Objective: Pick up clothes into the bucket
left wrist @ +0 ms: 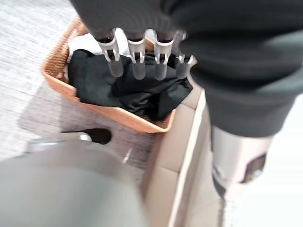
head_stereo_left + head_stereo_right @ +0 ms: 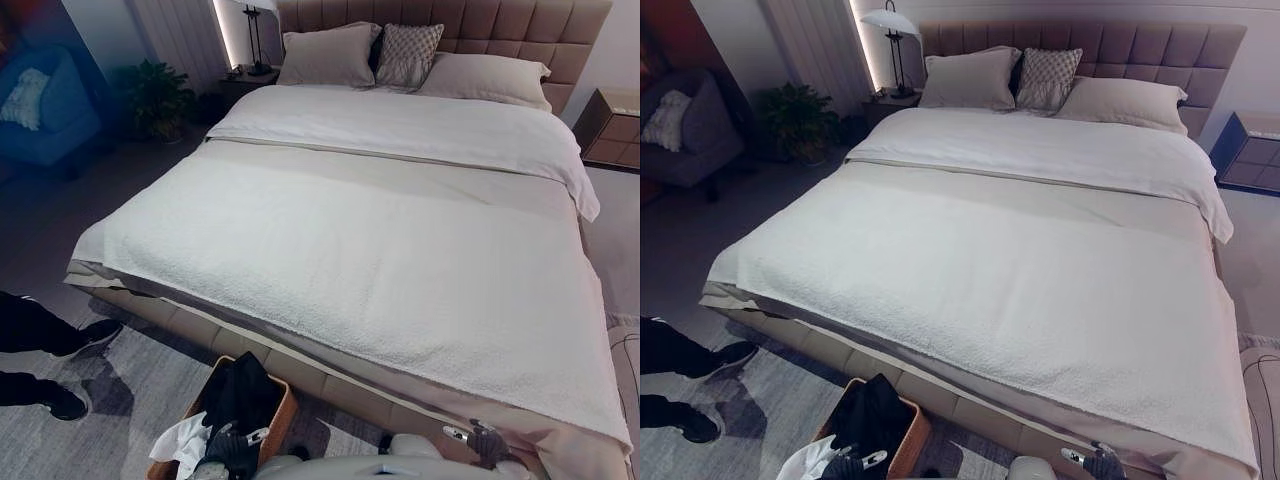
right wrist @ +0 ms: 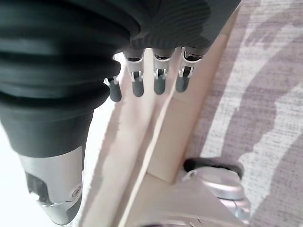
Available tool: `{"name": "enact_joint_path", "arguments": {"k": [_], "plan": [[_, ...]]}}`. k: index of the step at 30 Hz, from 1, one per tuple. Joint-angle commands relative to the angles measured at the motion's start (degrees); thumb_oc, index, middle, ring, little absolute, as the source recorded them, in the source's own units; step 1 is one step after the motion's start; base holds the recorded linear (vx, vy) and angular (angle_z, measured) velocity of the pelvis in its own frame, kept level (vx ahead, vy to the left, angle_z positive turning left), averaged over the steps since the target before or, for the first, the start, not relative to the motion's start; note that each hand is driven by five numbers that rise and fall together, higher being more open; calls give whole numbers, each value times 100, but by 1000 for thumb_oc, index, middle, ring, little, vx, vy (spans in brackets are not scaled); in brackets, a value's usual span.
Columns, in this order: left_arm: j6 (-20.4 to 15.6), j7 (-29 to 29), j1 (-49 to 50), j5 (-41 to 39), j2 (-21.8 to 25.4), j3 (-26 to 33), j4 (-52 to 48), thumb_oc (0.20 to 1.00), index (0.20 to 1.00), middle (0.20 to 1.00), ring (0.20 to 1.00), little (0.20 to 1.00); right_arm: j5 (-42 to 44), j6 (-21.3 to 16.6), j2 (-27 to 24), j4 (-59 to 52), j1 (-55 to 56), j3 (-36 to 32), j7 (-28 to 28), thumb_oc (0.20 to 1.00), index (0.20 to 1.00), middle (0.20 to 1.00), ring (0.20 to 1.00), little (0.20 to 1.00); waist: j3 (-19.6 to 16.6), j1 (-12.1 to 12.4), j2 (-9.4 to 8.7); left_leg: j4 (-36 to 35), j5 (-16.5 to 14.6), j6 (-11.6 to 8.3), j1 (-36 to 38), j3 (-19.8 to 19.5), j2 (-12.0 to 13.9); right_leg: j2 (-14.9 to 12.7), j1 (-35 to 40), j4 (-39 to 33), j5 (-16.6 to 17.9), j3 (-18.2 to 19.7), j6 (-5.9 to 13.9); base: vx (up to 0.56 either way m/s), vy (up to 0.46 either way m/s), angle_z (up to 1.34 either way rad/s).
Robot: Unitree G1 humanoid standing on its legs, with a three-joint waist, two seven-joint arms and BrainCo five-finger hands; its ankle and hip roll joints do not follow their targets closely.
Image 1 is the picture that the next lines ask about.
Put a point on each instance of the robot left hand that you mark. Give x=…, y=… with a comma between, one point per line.
x=232, y=52

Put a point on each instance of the black garment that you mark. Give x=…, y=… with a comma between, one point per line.
x=99, y=80

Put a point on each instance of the beige leather sofa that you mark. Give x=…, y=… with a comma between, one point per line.
x=163, y=179

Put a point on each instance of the white garment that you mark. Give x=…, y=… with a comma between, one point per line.
x=81, y=42

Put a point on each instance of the robot dark foot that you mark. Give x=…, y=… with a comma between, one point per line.
x=100, y=136

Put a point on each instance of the orange woven basket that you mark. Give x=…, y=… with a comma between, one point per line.
x=59, y=71

